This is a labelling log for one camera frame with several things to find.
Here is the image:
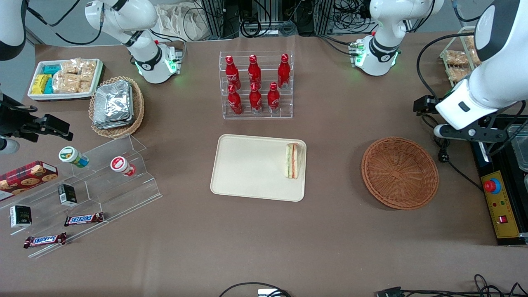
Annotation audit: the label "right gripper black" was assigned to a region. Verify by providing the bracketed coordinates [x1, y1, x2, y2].
[0, 94, 74, 141]

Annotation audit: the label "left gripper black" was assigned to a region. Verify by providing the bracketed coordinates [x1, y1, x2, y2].
[414, 95, 510, 144]

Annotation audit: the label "plastic-wrapped triangle sandwich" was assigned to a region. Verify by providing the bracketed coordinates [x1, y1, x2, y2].
[285, 143, 302, 179]

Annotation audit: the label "round brown wicker basket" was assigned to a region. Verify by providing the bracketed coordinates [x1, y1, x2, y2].
[361, 137, 439, 210]

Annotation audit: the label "oval light wicker basket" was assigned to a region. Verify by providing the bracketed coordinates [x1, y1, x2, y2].
[89, 76, 145, 139]

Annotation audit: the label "cream plastic serving tray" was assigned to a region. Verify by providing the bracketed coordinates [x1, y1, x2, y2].
[210, 134, 307, 203]

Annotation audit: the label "green-lidded white cup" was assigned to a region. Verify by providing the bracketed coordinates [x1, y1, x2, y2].
[58, 146, 90, 168]

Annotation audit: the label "white rectangular snack bin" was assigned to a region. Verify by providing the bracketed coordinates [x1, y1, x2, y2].
[28, 59, 104, 102]

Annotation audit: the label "yellow snack pack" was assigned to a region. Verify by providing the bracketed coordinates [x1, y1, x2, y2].
[32, 74, 52, 95]

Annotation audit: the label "red cookie box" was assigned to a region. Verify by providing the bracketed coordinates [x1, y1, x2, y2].
[0, 160, 59, 201]

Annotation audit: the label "stack of foil containers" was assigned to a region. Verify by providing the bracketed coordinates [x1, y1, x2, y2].
[94, 80, 134, 130]

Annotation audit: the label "small black carton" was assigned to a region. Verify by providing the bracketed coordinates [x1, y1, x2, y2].
[9, 205, 33, 229]
[57, 184, 78, 207]

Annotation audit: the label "red-lidded white cup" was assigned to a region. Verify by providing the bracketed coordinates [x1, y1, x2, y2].
[110, 156, 137, 177]

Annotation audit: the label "clear acrylic stepped display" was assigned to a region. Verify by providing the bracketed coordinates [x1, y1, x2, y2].
[0, 134, 163, 259]

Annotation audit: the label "Snickers chocolate bar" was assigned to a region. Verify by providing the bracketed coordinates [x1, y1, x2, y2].
[23, 232, 68, 249]
[64, 212, 105, 227]

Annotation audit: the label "black machine with yellow panel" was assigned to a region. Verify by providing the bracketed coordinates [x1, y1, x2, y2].
[470, 115, 528, 247]

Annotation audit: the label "red cola bottle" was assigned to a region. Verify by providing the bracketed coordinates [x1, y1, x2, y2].
[225, 55, 241, 90]
[267, 82, 281, 113]
[228, 85, 243, 115]
[277, 54, 291, 90]
[249, 82, 263, 114]
[248, 54, 262, 88]

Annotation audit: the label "clear acrylic bottle rack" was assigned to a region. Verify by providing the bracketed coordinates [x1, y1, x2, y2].
[219, 50, 295, 120]

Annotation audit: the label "beige cloth bags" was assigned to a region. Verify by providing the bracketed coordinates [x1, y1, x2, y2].
[156, 2, 213, 42]

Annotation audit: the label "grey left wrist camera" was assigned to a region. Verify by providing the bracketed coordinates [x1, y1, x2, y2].
[433, 124, 455, 139]

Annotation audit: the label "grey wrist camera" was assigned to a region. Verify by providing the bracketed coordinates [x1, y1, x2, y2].
[433, 124, 455, 139]
[0, 138, 20, 154]

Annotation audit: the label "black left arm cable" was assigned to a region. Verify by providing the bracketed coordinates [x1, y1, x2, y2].
[416, 32, 476, 104]

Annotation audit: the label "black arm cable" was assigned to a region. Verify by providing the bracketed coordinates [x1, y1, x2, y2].
[416, 32, 476, 104]
[24, 0, 104, 46]

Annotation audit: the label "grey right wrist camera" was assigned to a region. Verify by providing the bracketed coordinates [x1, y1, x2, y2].
[0, 138, 20, 154]

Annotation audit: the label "black power cable with plug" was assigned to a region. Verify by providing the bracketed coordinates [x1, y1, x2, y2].
[433, 138, 486, 191]

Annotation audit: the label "white wire rack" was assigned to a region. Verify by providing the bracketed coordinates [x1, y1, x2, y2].
[439, 26, 484, 88]

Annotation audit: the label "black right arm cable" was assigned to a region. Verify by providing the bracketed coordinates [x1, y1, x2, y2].
[24, 0, 104, 46]

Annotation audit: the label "black left base cables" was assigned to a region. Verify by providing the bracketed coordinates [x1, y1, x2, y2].
[317, 34, 356, 57]

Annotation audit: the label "black coiled cable bundle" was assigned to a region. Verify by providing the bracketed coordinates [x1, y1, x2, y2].
[240, 16, 298, 38]

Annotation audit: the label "black cable with connector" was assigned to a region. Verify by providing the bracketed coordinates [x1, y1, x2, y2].
[376, 274, 528, 297]

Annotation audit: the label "black cable loop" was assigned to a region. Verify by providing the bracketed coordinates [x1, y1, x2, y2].
[218, 282, 292, 297]

